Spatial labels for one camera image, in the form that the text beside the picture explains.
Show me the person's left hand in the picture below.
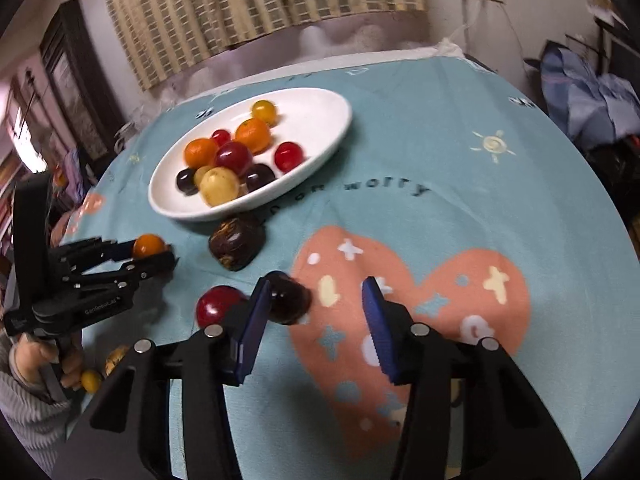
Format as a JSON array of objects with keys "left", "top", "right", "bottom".
[{"left": 10, "top": 332, "right": 85, "bottom": 392}]

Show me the brown passion fruit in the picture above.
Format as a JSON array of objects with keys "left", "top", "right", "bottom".
[{"left": 208, "top": 215, "right": 266, "bottom": 272}]

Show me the person's left forearm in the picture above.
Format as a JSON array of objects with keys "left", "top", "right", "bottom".
[{"left": 0, "top": 335, "right": 86, "bottom": 466}]

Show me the yellow citrus fruit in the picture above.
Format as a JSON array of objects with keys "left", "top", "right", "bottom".
[{"left": 251, "top": 100, "right": 279, "bottom": 126}]

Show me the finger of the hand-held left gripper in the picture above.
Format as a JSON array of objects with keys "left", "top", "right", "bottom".
[
  {"left": 50, "top": 237, "right": 146, "bottom": 273},
  {"left": 62, "top": 251, "right": 181, "bottom": 295}
]

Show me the dark purple plum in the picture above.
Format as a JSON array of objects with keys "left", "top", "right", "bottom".
[
  {"left": 270, "top": 271, "right": 311, "bottom": 325},
  {"left": 244, "top": 163, "right": 276, "bottom": 193},
  {"left": 175, "top": 167, "right": 200, "bottom": 195}
]

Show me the dark carved wooden screen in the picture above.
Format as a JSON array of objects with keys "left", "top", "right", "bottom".
[{"left": 40, "top": 0, "right": 126, "bottom": 161}]

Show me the large red plum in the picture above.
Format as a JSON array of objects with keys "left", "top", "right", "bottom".
[{"left": 195, "top": 285, "right": 248, "bottom": 330}]

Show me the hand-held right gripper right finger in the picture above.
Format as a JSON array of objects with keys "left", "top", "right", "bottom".
[{"left": 361, "top": 276, "right": 583, "bottom": 480}]

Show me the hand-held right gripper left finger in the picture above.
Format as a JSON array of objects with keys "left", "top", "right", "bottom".
[{"left": 52, "top": 275, "right": 273, "bottom": 480}]

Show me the orange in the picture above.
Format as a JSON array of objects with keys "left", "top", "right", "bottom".
[
  {"left": 183, "top": 138, "right": 219, "bottom": 168},
  {"left": 235, "top": 117, "right": 272, "bottom": 155},
  {"left": 133, "top": 233, "right": 166, "bottom": 259}
]

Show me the teal printed tablecloth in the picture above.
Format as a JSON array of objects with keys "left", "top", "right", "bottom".
[{"left": 50, "top": 52, "right": 636, "bottom": 480}]

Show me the blue crumpled cloth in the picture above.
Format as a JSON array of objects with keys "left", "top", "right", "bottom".
[{"left": 542, "top": 42, "right": 640, "bottom": 143}]

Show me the white plate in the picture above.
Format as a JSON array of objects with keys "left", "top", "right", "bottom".
[{"left": 148, "top": 87, "right": 353, "bottom": 222}]

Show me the red speckled pale fruit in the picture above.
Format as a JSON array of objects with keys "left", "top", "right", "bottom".
[{"left": 104, "top": 345, "right": 130, "bottom": 377}]

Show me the dark red plum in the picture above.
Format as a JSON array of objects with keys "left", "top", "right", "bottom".
[{"left": 214, "top": 141, "right": 253, "bottom": 171}]

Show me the striped checked curtain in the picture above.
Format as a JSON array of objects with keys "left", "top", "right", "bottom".
[{"left": 97, "top": 0, "right": 428, "bottom": 93}]

